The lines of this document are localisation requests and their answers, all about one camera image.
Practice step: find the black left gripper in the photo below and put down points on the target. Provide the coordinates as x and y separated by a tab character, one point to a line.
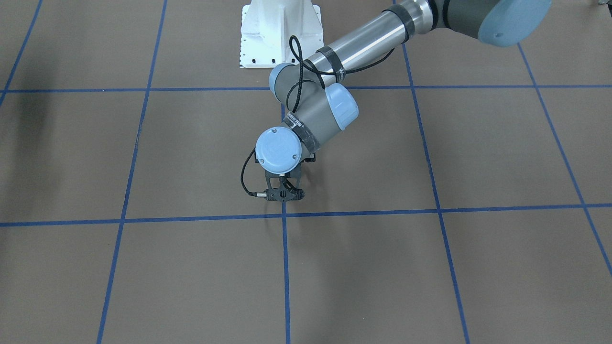
307	168

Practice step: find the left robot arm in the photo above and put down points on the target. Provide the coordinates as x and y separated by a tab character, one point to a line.
318	106

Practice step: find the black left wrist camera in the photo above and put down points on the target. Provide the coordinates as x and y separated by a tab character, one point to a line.
284	195

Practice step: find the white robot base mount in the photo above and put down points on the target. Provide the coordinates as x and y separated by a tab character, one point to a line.
267	26

